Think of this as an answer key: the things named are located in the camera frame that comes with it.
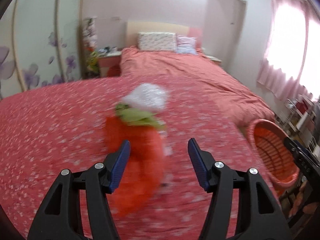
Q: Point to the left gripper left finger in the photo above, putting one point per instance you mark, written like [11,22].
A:
[76,206]

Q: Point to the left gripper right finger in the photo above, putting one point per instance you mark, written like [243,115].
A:
[259,214]

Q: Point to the red plastic bag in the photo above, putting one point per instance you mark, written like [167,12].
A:
[144,171]

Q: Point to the green plastic bag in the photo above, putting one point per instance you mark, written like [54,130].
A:
[137,117]

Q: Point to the clear bubble wrap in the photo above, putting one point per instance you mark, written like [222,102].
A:
[147,97]

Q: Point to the person right hand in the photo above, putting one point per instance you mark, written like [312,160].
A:
[299,202]

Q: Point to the red plastic laundry basket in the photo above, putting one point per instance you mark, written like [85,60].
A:
[266,139]

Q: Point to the cluttered desk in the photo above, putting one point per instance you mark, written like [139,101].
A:
[304,126]

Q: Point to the red floral tablecloth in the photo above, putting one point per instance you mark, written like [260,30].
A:
[46,130]

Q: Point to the pink window curtain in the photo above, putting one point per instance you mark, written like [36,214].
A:
[290,66]

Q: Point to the bed with salmon duvet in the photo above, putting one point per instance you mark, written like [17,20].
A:
[234,100]

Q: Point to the right pink nightstand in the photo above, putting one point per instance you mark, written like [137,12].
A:
[214,59]

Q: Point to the pink nightstand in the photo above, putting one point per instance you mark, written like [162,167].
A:
[109,64]
[214,59]

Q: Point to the left pink nightstand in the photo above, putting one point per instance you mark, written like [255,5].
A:
[109,64]

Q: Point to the pink striped pillow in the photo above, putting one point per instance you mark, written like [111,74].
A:
[186,45]

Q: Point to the sliding wardrobe with flowers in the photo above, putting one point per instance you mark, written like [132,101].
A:
[39,44]

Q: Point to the hanging plush toy organizer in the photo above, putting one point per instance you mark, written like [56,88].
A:
[89,44]

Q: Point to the floral white pillow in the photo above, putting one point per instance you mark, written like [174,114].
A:
[157,41]

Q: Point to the beige pink headboard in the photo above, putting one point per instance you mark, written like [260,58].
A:
[133,28]

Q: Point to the white wire trolley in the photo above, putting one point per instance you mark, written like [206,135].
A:
[289,116]

